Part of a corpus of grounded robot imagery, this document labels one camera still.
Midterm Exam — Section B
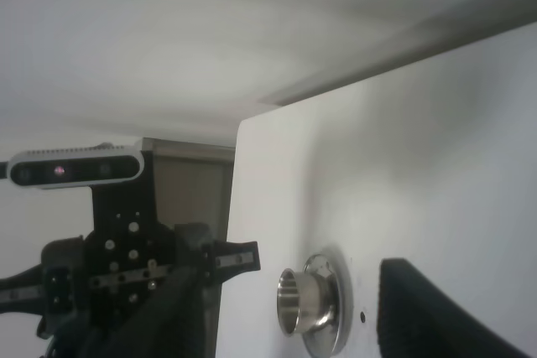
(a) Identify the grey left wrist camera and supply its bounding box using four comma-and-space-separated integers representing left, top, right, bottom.
2, 143, 145, 189

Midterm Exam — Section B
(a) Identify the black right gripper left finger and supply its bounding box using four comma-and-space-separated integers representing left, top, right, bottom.
76, 267, 206, 357

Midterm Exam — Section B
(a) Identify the steel saucer near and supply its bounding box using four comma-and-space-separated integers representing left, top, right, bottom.
302, 246, 354, 357

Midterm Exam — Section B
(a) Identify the steel teacup near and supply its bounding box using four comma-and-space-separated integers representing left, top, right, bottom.
276, 269, 338, 336

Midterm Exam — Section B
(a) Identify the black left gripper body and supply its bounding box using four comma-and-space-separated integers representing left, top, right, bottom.
1, 187, 260, 357

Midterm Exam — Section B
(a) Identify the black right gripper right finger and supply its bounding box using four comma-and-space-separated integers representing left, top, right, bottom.
376, 258, 526, 357

